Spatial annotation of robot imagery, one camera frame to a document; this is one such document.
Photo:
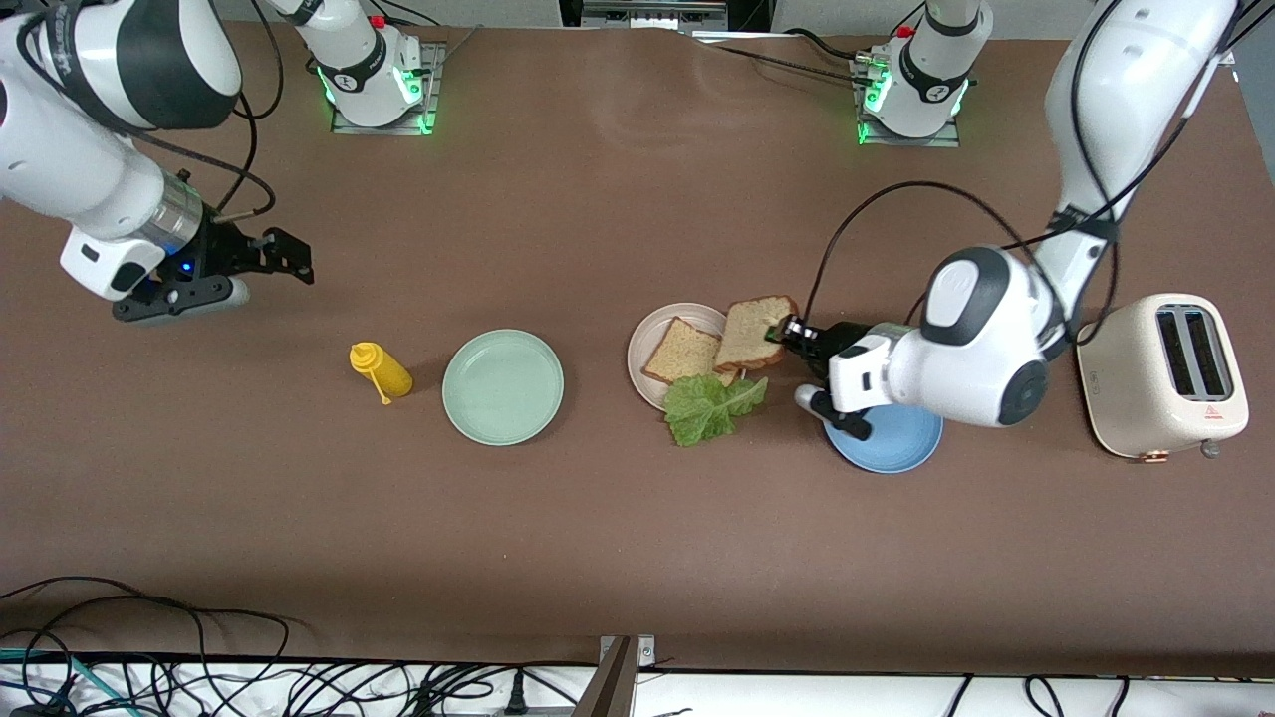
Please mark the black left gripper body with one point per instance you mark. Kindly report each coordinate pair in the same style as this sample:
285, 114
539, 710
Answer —
835, 342

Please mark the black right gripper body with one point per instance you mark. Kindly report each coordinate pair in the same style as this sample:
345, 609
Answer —
222, 251

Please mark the brown bread slice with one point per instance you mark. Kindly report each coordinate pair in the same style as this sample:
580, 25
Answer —
682, 351
752, 334

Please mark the green lettuce leaf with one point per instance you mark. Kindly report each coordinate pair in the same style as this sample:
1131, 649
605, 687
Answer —
702, 413

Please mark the yellow mustard squeeze bottle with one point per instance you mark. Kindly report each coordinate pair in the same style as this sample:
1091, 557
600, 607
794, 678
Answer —
388, 376

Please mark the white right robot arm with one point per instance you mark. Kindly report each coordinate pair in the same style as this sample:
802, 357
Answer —
60, 159

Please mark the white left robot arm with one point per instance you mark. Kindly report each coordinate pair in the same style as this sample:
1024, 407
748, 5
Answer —
976, 349

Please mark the beige plate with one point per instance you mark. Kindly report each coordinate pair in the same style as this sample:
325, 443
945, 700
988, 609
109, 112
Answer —
687, 311

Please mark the blue plate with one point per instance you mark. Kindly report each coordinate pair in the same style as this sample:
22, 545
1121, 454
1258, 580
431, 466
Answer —
901, 448

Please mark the mint green plate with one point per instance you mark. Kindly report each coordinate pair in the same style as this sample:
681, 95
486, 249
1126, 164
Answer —
503, 388

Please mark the white toaster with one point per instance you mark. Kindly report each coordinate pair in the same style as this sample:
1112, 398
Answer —
1126, 388

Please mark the black equipment rack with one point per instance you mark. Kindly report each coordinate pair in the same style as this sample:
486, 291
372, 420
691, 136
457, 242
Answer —
747, 12

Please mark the black power plug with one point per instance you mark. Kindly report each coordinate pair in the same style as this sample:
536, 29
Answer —
516, 697

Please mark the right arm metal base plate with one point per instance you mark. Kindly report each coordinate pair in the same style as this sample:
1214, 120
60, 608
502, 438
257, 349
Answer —
383, 130

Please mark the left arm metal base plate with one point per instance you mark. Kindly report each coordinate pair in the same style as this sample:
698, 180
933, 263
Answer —
911, 142

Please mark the aluminium profile post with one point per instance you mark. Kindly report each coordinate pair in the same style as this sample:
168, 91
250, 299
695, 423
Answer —
616, 687

